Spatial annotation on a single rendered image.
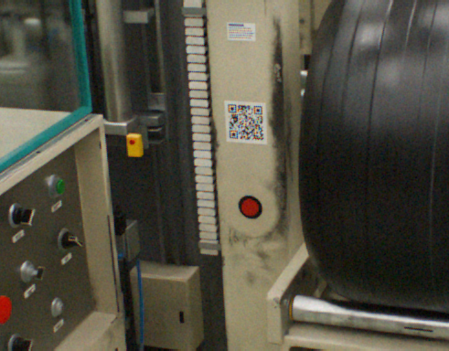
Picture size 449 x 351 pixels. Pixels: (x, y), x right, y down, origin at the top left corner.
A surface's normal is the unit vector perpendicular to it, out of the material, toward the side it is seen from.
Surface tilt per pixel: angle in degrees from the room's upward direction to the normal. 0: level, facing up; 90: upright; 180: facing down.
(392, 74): 50
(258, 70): 90
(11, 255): 90
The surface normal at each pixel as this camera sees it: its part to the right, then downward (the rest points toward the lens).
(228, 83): -0.32, 0.36
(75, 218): 0.94, 0.08
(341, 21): -0.46, -0.58
